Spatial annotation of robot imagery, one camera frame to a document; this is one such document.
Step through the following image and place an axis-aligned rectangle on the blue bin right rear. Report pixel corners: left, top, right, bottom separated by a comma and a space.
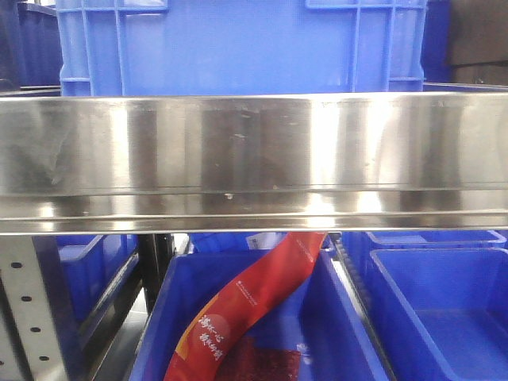
342, 230, 507, 259

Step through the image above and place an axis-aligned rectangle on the blue bin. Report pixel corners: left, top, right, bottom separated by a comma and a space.
56, 235, 140, 348
367, 248, 507, 380
129, 251, 388, 380
342, 230, 507, 259

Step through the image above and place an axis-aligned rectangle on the blue bin lower centre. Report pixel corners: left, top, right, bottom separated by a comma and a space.
129, 251, 388, 380

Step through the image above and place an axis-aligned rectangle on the blue bin lower left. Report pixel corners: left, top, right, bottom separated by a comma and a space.
56, 235, 140, 348

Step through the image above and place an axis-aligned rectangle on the blue bin lower right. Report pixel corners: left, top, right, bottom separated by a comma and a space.
367, 248, 507, 380

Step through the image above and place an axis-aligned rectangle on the dark red mesh pad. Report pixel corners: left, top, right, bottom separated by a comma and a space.
215, 337, 301, 380

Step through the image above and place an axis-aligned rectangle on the red snack package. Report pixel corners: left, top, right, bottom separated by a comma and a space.
164, 232, 326, 380

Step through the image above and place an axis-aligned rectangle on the large light blue crate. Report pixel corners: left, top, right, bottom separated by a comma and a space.
56, 1, 427, 96

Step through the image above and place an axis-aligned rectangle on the stainless steel shelf rail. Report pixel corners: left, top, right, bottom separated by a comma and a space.
1, 92, 507, 235

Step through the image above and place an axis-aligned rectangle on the perforated metal rack post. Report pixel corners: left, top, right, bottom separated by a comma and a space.
1, 236, 68, 380

